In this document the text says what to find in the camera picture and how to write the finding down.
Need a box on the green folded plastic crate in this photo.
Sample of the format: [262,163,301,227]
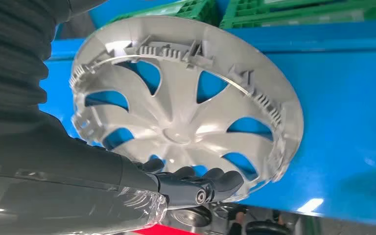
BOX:
[219,0,376,30]
[108,0,219,26]

